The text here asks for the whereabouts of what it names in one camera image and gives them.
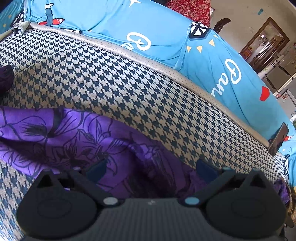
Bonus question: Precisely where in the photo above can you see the smartphone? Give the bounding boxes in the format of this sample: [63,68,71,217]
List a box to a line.
[268,122,289,157]

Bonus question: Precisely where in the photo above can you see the wooden door frame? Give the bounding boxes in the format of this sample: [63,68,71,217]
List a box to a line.
[239,16,290,75]

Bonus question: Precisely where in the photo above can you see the brown patterned cloth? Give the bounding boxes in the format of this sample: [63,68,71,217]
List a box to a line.
[284,177,296,229]

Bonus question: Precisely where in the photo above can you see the red floral cloth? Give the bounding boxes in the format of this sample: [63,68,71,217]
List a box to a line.
[165,0,212,27]

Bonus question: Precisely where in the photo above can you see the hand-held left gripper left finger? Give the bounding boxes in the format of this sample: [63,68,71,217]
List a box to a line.
[31,159,121,208]

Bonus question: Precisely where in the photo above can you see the grey refrigerator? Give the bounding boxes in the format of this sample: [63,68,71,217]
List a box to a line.
[261,58,296,93]

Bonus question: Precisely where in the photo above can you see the blue printed sofa cushion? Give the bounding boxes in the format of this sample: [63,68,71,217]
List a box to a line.
[277,139,296,188]
[24,0,192,70]
[173,22,292,142]
[0,0,31,35]

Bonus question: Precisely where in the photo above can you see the purple floral shirt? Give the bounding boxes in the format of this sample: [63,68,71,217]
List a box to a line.
[0,65,290,205]

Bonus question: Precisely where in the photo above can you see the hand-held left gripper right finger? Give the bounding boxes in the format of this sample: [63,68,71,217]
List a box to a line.
[184,159,271,208]

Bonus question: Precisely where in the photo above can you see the dark wooden chair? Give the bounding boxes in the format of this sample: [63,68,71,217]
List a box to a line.
[213,18,232,35]

